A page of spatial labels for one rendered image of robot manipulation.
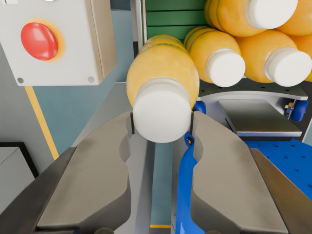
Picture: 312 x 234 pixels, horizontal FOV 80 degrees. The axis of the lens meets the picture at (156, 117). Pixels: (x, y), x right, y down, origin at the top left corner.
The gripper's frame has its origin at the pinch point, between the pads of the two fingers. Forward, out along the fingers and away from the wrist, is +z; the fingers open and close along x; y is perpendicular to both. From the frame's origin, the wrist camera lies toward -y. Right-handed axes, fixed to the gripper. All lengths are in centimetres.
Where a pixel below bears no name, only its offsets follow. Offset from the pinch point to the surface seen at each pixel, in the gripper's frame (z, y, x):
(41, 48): 8.3, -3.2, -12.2
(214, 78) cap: 10.0, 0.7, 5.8
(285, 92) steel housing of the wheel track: 25.2, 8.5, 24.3
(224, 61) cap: 10.0, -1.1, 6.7
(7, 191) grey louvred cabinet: 84, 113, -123
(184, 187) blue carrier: 8.2, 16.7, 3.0
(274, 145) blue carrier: 18.4, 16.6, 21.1
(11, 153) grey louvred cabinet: 103, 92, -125
